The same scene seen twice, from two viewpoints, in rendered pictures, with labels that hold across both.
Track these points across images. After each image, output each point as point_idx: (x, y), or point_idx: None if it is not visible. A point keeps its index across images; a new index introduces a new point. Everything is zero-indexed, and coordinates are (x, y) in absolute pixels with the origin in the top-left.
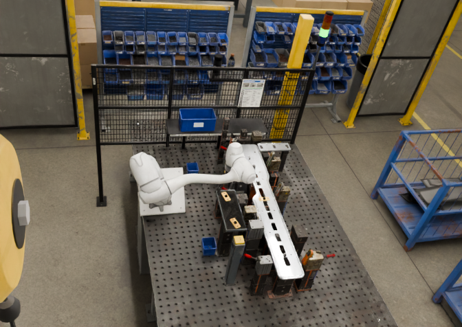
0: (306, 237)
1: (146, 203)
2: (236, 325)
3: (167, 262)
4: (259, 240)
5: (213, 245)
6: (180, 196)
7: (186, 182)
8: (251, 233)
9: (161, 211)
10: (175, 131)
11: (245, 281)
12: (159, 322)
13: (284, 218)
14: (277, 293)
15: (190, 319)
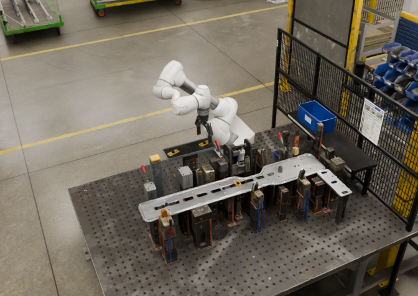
0: (193, 216)
1: (152, 92)
2: (116, 217)
3: (167, 168)
4: (183, 189)
5: None
6: None
7: (171, 94)
8: (178, 175)
9: (216, 150)
10: (294, 115)
11: None
12: (112, 176)
13: (259, 235)
14: (151, 235)
15: (117, 190)
